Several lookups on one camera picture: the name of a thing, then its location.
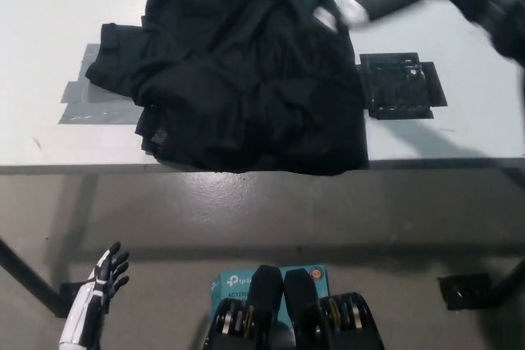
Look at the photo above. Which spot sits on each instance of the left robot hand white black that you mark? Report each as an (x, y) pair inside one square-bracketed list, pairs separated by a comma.
[(90, 296)]

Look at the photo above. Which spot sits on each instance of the black trousers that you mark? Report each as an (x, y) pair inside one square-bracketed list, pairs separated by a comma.
[(246, 79)]

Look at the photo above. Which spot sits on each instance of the black robot body blocks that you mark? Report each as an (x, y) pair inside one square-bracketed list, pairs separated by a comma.
[(293, 313)]

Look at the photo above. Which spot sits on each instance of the black table leg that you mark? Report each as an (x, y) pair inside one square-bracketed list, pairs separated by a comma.
[(512, 280), (28, 280)]

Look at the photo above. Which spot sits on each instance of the black tape patch on table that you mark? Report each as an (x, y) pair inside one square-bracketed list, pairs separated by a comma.
[(402, 85)]

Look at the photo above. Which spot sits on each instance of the teal tp-link box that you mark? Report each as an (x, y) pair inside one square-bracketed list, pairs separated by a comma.
[(231, 284)]

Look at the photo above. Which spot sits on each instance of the grey tape patch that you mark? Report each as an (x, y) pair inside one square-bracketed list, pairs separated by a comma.
[(94, 104)]

